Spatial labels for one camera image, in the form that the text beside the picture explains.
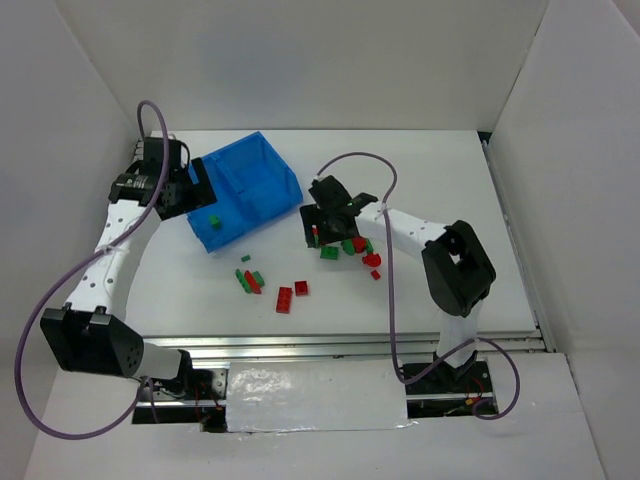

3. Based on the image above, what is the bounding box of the small green lego brick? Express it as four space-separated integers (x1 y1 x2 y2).
209 215 222 230

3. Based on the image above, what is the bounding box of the green square lego brick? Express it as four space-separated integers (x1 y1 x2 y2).
320 245 340 261

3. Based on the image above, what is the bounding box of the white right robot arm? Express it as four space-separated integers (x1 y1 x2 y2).
299 194 497 386

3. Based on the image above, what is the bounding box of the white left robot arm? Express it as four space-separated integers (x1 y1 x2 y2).
40 137 217 391

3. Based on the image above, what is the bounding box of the red green rounded lego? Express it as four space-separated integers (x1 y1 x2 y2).
305 225 320 249

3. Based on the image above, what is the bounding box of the large red green lego assembly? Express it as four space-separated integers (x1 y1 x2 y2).
340 236 375 256

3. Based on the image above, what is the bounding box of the blue plastic divided bin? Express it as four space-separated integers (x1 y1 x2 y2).
187 132 303 253

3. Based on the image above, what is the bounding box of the red round lego piece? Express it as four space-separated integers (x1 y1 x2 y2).
362 253 382 268

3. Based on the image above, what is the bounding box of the red square lego brick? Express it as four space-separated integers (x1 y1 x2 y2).
294 280 309 296

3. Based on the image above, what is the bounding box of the long green lego plate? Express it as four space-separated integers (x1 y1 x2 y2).
235 269 251 294

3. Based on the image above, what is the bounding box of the green numbered lego brick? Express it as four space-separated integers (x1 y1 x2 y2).
252 271 265 287

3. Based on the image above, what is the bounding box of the red two by four lego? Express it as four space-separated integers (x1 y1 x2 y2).
275 286 293 314

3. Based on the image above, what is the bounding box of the red rounded lego brick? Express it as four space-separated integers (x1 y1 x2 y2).
244 270 261 294

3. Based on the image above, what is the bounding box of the silver foil tape sheet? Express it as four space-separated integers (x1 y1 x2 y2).
226 360 411 433

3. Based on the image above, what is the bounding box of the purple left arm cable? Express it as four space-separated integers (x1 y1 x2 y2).
14 100 169 441

